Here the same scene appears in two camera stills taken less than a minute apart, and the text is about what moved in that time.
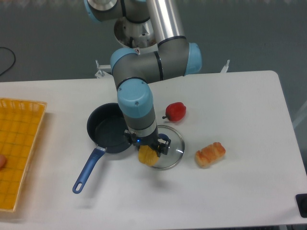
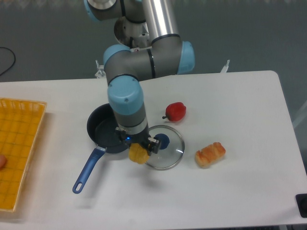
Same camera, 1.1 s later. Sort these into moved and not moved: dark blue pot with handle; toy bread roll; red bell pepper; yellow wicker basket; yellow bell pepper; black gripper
Moved: yellow bell pepper; black gripper
Not moved: dark blue pot with handle; red bell pepper; toy bread roll; yellow wicker basket
